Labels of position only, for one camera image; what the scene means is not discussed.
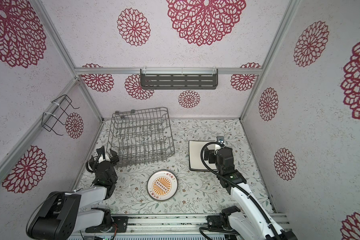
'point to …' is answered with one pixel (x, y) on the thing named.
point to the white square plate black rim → (196, 162)
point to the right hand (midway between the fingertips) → (215, 145)
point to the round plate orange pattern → (162, 185)
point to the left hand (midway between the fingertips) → (102, 155)
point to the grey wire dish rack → (141, 136)
